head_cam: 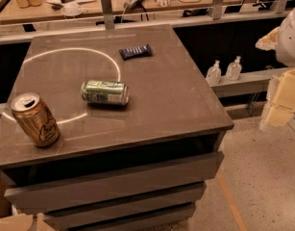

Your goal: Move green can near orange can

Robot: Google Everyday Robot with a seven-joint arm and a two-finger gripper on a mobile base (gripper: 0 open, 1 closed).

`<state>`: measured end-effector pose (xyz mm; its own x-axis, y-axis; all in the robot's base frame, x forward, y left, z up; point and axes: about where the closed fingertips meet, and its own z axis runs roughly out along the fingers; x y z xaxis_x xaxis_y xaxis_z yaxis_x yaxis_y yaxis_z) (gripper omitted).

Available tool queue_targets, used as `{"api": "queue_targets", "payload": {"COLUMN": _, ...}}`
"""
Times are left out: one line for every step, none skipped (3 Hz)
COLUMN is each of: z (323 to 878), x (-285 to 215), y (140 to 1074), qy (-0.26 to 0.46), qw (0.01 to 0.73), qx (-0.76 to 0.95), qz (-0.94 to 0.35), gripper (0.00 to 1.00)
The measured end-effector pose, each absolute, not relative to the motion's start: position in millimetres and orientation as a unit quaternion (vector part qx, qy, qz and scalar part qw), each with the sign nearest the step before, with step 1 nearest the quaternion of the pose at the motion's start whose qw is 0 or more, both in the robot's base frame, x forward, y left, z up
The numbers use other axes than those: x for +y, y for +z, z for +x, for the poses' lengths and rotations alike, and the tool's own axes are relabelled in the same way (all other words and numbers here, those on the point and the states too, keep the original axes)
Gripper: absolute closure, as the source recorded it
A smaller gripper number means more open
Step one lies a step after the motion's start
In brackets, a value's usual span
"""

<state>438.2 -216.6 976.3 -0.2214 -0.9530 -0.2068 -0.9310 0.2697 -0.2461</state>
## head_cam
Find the white bowl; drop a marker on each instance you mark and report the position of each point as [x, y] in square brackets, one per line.
[71, 10]

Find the green soda can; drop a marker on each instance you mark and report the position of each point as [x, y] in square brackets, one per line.
[105, 92]

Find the metal railing post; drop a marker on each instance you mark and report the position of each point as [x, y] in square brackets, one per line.
[107, 14]

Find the grey drawer cabinet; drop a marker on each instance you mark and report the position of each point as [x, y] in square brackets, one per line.
[114, 168]

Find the blue snack bar wrapper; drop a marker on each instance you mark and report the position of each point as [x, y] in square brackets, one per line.
[136, 52]

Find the wooden background desk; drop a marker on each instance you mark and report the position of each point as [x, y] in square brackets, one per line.
[12, 14]

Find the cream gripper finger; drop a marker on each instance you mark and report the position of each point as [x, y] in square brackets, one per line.
[269, 41]
[280, 101]

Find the orange soda can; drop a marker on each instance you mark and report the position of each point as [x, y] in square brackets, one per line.
[36, 120]

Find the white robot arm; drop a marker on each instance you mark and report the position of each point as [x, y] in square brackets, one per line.
[285, 48]

